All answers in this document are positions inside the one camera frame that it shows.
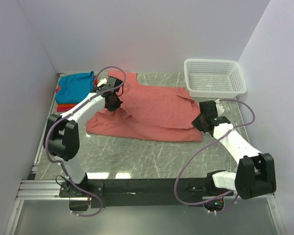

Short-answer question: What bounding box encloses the salmon pink t shirt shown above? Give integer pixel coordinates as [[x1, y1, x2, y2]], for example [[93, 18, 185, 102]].
[[86, 70, 202, 142]]

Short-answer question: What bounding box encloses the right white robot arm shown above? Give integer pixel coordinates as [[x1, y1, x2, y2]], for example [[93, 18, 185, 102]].
[[192, 99, 276, 200]]

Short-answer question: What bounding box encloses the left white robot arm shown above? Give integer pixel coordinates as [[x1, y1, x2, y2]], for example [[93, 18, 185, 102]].
[[44, 76, 124, 197]]

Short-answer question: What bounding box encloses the folded blue t shirt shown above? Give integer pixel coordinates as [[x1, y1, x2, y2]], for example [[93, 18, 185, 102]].
[[55, 70, 97, 104]]

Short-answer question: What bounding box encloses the white plastic basket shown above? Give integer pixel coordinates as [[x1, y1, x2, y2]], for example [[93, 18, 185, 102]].
[[184, 59, 247, 98]]

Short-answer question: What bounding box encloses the folded orange t shirt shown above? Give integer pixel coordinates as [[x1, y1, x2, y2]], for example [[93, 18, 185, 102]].
[[55, 74, 98, 110]]

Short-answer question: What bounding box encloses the folded magenta t shirt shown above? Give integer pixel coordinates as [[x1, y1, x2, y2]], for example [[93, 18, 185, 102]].
[[55, 85, 66, 112]]

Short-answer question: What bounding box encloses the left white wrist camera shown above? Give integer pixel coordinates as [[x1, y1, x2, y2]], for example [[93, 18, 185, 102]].
[[96, 78, 107, 87]]

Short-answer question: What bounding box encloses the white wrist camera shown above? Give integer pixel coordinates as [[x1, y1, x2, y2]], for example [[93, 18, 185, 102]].
[[215, 99, 225, 117], [96, 78, 107, 87]]

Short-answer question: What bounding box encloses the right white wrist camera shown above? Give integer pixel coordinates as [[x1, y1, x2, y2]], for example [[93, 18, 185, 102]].
[[215, 99, 225, 117]]

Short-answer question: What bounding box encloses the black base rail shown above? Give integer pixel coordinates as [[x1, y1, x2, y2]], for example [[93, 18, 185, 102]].
[[58, 177, 223, 212]]

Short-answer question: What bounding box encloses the aluminium frame rail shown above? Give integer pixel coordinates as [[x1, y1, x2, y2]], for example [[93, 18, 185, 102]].
[[4, 72, 64, 235]]

